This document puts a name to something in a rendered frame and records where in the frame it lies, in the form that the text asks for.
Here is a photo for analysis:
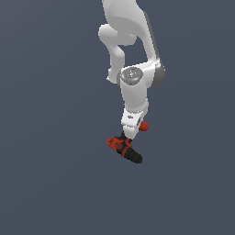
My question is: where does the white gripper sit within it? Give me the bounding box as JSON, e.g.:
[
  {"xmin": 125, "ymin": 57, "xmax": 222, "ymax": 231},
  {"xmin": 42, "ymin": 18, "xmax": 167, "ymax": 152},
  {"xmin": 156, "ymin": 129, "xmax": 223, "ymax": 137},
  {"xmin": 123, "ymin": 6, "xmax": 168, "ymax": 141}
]
[{"xmin": 120, "ymin": 105, "xmax": 146, "ymax": 140}]

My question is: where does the red and black power drill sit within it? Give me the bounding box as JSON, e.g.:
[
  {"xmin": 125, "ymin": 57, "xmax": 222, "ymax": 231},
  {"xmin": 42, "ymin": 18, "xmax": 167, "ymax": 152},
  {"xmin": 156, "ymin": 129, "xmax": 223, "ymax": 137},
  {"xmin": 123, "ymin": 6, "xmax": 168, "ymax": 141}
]
[{"xmin": 106, "ymin": 120, "xmax": 150, "ymax": 164}]

